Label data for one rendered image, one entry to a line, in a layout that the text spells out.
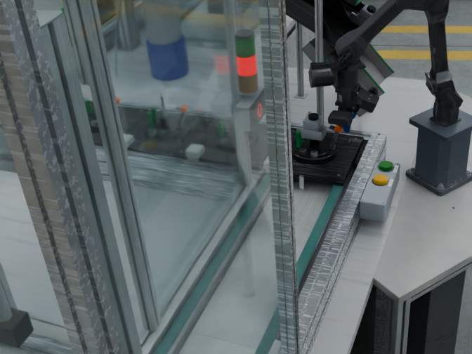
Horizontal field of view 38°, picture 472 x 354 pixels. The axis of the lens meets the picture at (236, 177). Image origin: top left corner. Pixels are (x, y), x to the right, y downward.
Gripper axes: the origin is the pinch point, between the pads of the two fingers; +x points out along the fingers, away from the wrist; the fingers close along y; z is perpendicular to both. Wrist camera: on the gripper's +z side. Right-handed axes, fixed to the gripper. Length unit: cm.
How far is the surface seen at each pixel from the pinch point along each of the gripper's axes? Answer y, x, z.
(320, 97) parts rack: 18.8, 3.7, -13.3
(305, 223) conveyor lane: -26.9, 17.0, -4.6
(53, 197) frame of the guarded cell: -134, -71, 12
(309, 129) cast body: -2.4, 2.8, -10.5
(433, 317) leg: 3, 72, 28
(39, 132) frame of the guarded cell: -134, -77, 12
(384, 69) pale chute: 47.5, 6.3, 0.7
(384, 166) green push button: -2.7, 11.5, 11.5
